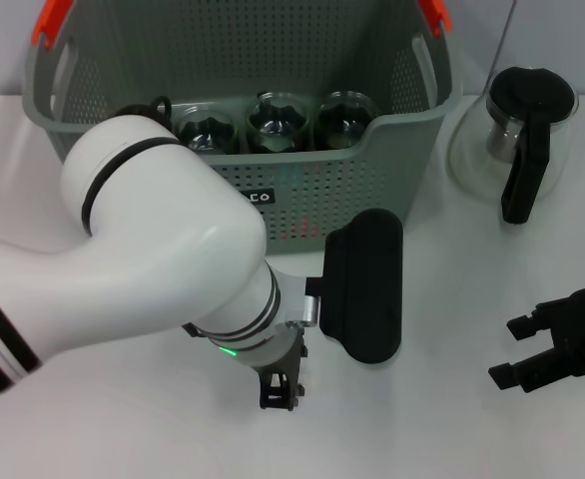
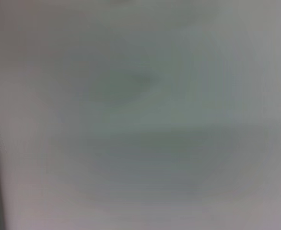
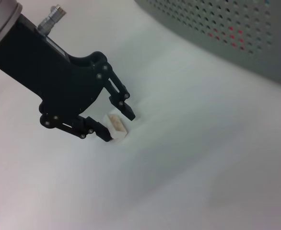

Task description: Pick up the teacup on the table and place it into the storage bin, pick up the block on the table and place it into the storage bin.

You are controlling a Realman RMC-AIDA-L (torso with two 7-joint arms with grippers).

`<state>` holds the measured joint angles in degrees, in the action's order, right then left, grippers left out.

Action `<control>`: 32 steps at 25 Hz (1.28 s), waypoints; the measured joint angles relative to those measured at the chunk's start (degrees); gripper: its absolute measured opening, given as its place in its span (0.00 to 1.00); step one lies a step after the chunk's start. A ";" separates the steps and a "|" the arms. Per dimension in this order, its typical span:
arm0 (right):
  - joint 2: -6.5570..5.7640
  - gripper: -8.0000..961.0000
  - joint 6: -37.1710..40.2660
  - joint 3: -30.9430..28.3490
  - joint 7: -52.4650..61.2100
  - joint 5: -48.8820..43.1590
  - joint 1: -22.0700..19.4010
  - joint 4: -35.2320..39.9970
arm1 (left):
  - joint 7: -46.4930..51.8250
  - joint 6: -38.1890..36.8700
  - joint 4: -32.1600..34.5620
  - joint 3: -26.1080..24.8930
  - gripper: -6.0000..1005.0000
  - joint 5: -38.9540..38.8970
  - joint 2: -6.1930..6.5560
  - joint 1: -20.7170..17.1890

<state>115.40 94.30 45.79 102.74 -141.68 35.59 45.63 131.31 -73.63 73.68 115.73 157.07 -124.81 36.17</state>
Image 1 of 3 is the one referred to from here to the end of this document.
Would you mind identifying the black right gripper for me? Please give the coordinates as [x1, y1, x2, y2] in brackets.
[487, 287, 585, 395]

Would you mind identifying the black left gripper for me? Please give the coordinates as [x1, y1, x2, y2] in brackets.
[252, 328, 307, 411]

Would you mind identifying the glass teacup black sleeve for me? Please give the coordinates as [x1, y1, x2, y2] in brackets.
[174, 106, 239, 155]
[245, 91, 311, 155]
[314, 91, 378, 151]

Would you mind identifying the grey perforated plastic basket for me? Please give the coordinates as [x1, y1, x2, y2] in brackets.
[22, 0, 466, 258]

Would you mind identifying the black clay teapot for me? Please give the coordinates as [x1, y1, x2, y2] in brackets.
[117, 96, 175, 134]

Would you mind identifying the glass teapot black handle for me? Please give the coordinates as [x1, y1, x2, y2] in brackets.
[446, 66, 581, 225]

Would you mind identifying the orange basket handle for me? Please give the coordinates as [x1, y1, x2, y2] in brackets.
[31, 0, 74, 51]
[418, 0, 454, 39]

